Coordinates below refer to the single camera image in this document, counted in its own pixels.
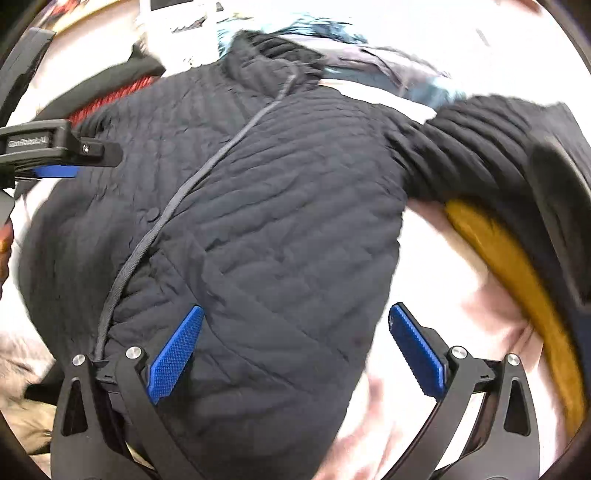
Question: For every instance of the blue blanket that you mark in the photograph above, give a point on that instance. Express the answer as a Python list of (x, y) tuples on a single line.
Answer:
[(323, 28)]

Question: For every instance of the white printed paper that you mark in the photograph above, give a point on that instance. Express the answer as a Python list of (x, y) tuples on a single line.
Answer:
[(184, 23)]

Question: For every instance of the beige cloth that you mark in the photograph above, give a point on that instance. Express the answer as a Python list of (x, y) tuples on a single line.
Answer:
[(18, 374)]

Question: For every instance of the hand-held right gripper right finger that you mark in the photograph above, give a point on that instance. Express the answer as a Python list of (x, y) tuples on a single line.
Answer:
[(415, 350)]

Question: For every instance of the red and black cloth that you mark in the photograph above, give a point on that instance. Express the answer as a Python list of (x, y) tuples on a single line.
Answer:
[(115, 87)]

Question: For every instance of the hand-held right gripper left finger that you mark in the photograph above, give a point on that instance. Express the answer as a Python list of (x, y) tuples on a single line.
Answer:
[(178, 350)]

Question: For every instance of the black quilted jacket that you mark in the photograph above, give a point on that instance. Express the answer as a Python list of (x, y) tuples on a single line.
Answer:
[(277, 207)]

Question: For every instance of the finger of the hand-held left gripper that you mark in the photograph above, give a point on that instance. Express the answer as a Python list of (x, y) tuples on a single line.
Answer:
[(55, 171), (99, 152)]

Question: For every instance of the pink bedsheet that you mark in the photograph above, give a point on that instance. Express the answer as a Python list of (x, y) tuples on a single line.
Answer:
[(438, 332)]

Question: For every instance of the grey blanket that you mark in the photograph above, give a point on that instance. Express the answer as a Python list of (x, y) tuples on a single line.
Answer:
[(369, 60)]

